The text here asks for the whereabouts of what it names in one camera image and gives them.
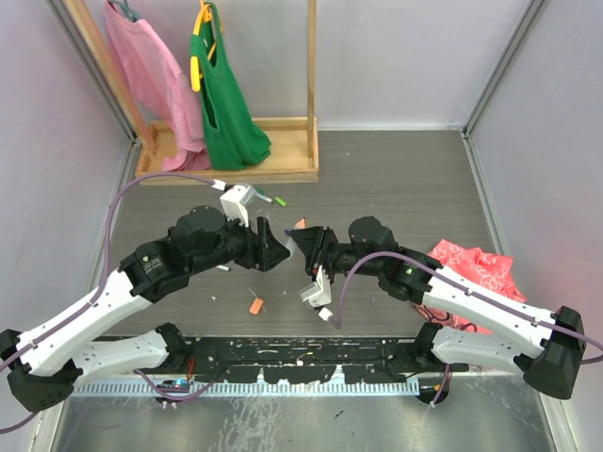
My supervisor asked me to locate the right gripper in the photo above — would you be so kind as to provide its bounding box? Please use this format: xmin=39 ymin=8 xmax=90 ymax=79
xmin=289 ymin=226 xmax=382 ymax=286

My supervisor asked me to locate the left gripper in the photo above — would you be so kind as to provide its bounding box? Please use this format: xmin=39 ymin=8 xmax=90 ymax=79
xmin=189 ymin=208 xmax=290 ymax=275

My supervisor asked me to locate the translucent highlighter body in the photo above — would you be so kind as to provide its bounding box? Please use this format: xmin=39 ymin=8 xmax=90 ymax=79
xmin=285 ymin=218 xmax=306 ymax=258

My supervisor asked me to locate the orange highlighter cap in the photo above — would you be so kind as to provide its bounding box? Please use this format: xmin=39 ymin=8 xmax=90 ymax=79
xmin=249 ymin=298 xmax=264 ymax=315

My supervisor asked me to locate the green white pen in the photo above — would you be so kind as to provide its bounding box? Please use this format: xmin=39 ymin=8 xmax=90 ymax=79
xmin=255 ymin=191 xmax=273 ymax=203

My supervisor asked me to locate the wooden clothes rack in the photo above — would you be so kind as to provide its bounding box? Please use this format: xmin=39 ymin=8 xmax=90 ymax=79
xmin=67 ymin=1 xmax=318 ymax=184

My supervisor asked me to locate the green tank top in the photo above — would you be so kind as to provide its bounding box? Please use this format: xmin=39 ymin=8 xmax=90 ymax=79
xmin=189 ymin=3 xmax=272 ymax=171

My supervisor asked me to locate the red patterned cloth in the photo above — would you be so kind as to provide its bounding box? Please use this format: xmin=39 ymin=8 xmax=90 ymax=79
xmin=416 ymin=239 xmax=526 ymax=334

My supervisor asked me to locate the pink shirt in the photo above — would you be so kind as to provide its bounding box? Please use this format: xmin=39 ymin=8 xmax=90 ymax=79
xmin=104 ymin=1 xmax=211 ymax=171

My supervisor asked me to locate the yellow hanger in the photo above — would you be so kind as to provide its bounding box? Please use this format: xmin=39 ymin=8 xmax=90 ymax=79
xmin=189 ymin=1 xmax=223 ymax=93

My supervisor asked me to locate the blue grey hanger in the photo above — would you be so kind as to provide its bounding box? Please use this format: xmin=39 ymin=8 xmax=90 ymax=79
xmin=108 ymin=0 xmax=140 ymax=23

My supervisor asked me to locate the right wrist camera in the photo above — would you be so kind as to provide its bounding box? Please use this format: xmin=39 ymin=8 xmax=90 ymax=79
xmin=299 ymin=266 xmax=334 ymax=322

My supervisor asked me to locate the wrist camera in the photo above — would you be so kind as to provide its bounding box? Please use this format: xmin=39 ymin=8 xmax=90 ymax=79
xmin=299 ymin=266 xmax=334 ymax=322
xmin=220 ymin=184 xmax=256 ymax=228

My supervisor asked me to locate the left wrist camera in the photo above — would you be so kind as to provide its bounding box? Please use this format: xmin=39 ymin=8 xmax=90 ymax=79
xmin=220 ymin=184 xmax=256 ymax=228

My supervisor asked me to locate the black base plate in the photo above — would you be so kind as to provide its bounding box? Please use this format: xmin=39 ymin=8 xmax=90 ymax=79
xmin=183 ymin=337 xmax=445 ymax=384

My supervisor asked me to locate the grey slotted cable duct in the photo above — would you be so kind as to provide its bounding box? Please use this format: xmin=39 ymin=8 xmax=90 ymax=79
xmin=73 ymin=378 xmax=420 ymax=397

